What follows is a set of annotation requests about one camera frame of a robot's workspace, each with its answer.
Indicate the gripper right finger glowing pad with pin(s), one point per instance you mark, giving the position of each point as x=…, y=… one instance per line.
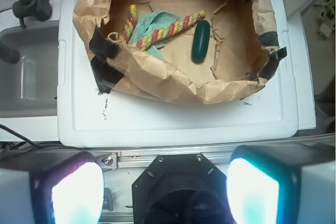
x=289, y=183

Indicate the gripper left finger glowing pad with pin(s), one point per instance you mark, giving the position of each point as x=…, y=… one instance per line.
x=51, y=187

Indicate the dark green plastic pickle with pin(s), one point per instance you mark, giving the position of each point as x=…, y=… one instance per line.
x=200, y=41

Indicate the white plastic cooler lid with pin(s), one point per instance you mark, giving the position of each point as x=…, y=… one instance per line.
x=87, y=118

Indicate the brown paper bag basket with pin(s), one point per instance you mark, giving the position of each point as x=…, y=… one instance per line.
x=243, y=52

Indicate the teal terry cloth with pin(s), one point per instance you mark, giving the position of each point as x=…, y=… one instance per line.
x=147, y=24

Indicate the silver corner bracket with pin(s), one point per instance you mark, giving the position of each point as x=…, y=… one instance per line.
x=108, y=161

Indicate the aluminium extrusion rail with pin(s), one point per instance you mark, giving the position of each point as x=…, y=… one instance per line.
x=217, y=153

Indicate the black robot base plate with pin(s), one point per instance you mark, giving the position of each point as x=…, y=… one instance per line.
x=186, y=188

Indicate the multicolour twisted rope toy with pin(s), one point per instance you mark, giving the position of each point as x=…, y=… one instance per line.
x=158, y=34

